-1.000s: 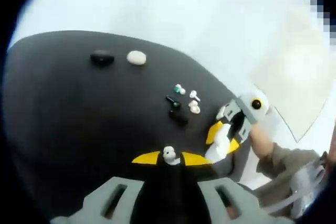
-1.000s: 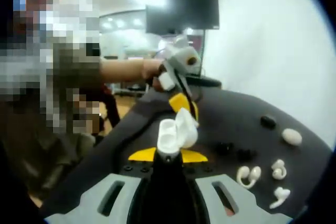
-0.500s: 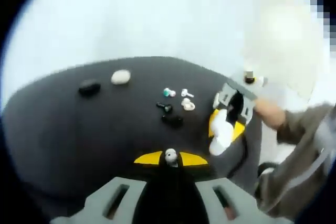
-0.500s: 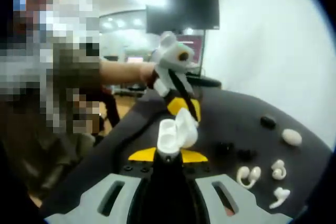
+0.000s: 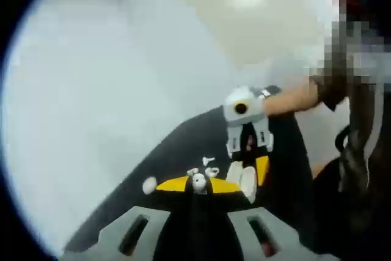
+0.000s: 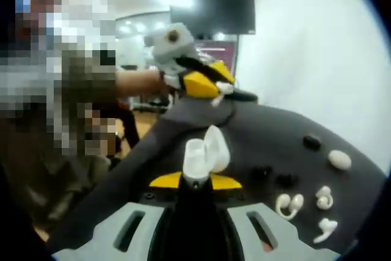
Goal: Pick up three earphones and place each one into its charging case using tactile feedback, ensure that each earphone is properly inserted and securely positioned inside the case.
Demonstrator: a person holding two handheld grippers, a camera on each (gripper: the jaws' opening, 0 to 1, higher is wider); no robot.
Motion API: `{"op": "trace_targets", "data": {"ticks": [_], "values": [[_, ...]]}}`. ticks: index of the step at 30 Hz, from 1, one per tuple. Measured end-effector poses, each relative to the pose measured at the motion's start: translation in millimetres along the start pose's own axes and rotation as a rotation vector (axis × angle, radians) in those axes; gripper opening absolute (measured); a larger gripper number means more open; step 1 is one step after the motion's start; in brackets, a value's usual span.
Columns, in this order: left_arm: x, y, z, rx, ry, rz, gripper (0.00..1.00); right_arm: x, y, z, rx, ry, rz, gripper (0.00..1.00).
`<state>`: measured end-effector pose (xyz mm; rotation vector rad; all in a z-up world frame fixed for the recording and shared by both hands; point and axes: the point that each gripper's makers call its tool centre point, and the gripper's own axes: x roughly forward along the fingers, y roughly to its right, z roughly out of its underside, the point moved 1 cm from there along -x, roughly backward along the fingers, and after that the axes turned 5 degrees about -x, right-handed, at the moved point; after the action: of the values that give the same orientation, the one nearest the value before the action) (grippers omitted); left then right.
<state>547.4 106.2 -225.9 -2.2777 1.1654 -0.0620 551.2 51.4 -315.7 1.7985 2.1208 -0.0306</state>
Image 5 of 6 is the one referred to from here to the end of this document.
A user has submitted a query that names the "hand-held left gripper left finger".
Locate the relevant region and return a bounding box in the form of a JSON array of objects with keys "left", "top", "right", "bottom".
[{"left": 62, "top": 176, "right": 202, "bottom": 261}]

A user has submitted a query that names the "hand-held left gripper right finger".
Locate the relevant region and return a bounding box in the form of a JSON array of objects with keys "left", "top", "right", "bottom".
[{"left": 200, "top": 177, "right": 310, "bottom": 261}]

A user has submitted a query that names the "small white charging case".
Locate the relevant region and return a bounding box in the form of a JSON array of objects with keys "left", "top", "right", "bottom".
[{"left": 225, "top": 159, "right": 258, "bottom": 204}]

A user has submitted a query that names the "black office chair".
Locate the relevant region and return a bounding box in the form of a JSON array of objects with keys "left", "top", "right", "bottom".
[{"left": 334, "top": 124, "right": 353, "bottom": 154}]

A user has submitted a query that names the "person's olive shirt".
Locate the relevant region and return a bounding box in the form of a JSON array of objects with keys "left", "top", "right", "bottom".
[{"left": 314, "top": 76, "right": 384, "bottom": 194}]

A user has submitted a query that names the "beige wall panel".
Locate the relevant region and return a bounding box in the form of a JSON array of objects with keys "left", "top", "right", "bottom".
[{"left": 177, "top": 0, "right": 277, "bottom": 71}]

